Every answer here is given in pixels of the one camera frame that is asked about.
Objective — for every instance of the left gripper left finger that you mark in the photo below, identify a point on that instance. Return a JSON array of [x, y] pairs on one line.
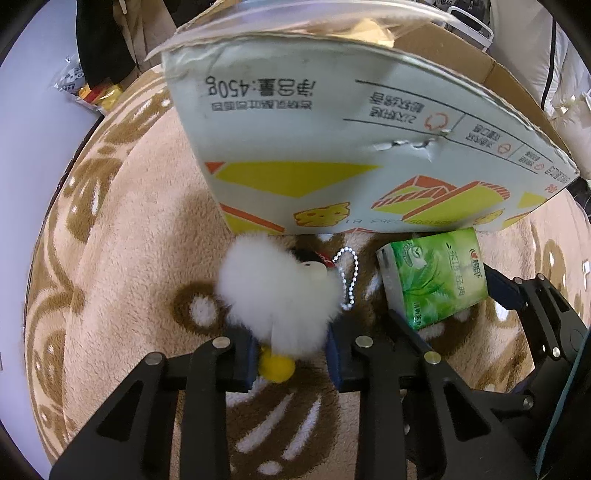
[[130, 434]]

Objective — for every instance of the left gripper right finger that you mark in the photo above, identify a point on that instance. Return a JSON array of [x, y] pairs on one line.
[[415, 409]]

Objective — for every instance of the green tissue pack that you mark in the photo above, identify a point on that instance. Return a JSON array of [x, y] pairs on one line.
[[429, 279]]

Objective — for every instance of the white fluffy duck keychain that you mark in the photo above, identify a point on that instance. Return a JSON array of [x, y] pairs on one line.
[[285, 298]]

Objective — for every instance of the open cardboard box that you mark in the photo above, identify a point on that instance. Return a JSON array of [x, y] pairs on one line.
[[343, 116]]

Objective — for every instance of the bag of plush toys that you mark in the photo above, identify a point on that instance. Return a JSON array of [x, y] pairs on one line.
[[71, 81]]

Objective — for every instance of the cream recliner chair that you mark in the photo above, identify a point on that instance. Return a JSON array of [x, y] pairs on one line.
[[531, 44]]

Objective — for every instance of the white utility cart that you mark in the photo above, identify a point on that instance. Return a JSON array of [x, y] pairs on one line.
[[470, 28]]

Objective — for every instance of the beige hanging trousers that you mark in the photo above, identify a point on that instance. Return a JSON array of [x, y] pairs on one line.
[[145, 24]]

